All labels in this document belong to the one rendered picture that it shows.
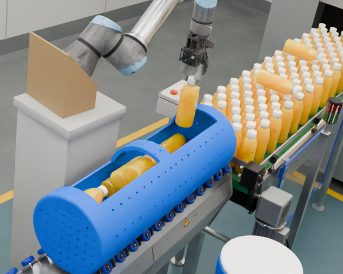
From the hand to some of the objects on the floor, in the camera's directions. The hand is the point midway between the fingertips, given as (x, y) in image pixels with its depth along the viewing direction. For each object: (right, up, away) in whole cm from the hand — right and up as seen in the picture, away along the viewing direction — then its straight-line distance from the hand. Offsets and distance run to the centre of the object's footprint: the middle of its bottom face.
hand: (193, 79), depth 258 cm
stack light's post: (+42, -113, +96) cm, 154 cm away
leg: (-6, -117, +73) cm, 138 cm away
